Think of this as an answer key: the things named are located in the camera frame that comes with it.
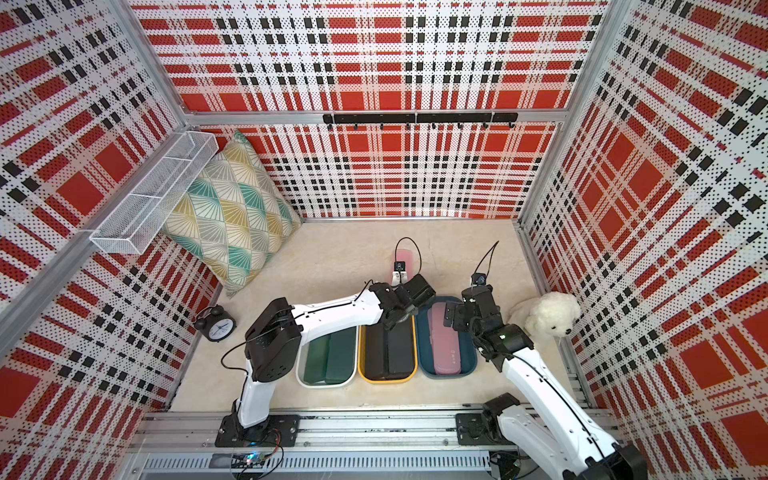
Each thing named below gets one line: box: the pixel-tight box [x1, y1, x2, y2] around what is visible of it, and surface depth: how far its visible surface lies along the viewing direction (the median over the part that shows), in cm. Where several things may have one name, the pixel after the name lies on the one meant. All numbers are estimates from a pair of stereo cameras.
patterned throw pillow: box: [163, 131, 303, 297], surface depth 92 cm
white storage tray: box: [296, 326, 359, 388], surface depth 80 cm
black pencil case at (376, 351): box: [364, 323, 389, 379], surface depth 84 cm
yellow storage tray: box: [358, 315, 418, 384], surface depth 84 cm
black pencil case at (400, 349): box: [387, 316, 414, 379], surface depth 83 cm
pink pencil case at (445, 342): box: [427, 303, 462, 375], surface depth 86 cm
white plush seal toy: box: [524, 292, 581, 343], surface depth 76 cm
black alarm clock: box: [194, 305, 237, 343], surface depth 88 cm
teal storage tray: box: [416, 296, 478, 380], surface depth 84 cm
